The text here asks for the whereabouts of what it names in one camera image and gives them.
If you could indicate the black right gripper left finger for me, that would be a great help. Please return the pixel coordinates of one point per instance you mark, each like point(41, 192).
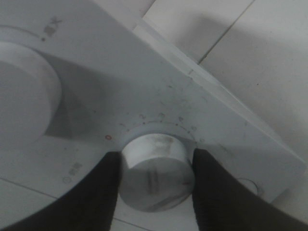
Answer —
point(89, 206)

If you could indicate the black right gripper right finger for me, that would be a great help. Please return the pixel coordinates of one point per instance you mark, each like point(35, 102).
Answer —
point(222, 203)

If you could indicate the white timer knob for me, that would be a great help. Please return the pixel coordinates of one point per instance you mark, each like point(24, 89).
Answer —
point(156, 173)

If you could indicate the upper white power knob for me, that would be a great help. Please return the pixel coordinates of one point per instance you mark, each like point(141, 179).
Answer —
point(30, 93)

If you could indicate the white microwave oven body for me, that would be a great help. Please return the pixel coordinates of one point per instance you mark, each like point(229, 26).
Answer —
point(115, 88)

